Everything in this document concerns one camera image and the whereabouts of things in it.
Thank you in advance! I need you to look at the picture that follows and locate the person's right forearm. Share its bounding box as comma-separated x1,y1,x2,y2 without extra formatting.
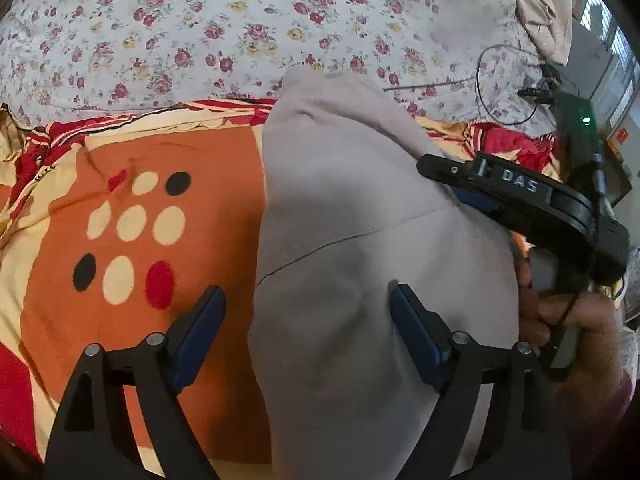
562,360,637,480

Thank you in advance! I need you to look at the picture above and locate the floral bed sheet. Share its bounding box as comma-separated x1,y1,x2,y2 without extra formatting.
0,0,566,136

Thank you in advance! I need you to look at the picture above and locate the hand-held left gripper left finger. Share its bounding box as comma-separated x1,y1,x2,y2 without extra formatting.
42,285,228,480

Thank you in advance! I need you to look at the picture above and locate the black cable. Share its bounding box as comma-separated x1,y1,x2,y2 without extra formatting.
384,44,557,127

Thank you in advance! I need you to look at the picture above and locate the black electronic device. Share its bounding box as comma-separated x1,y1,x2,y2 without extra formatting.
552,89,633,207

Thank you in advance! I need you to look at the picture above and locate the orange printed blanket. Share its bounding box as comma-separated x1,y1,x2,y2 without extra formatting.
0,99,631,480

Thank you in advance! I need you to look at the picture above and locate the grey sweatshirt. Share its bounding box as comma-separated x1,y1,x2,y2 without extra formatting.
248,67,523,480

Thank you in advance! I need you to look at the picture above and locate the beige cloth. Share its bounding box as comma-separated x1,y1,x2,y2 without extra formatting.
494,0,576,67

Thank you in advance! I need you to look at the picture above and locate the person's right hand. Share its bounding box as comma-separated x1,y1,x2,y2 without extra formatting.
514,255,626,378

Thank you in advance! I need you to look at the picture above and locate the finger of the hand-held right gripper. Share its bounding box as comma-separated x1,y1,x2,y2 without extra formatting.
416,152,505,215

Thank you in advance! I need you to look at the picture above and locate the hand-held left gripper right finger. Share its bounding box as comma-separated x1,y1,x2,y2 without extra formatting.
389,282,573,480

